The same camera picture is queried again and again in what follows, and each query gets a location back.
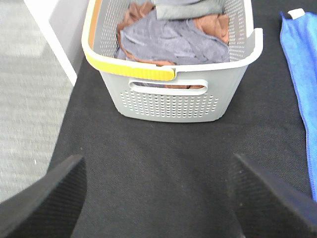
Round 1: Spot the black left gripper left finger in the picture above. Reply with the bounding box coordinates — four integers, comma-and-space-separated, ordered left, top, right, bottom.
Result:
0, 155, 87, 238

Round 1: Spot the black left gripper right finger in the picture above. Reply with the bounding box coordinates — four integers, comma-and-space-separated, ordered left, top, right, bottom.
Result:
227, 154, 317, 238

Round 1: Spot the blue microfibre towel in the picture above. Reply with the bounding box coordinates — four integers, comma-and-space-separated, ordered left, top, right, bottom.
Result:
280, 8, 317, 200

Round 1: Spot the black table cloth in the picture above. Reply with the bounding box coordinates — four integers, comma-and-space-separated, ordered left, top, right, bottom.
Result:
50, 0, 317, 238

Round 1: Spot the grey perforated laundry basket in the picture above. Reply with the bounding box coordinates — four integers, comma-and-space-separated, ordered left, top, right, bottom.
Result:
94, 0, 263, 123

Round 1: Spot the lavender grey cloth in basket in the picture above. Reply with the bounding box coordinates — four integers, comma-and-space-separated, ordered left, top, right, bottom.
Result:
115, 10, 230, 66

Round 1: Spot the brown cloth in basket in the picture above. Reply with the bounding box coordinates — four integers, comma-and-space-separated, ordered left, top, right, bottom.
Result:
116, 1, 230, 90

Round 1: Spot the yellow basket handle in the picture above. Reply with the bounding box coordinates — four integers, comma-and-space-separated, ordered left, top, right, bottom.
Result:
81, 0, 175, 81

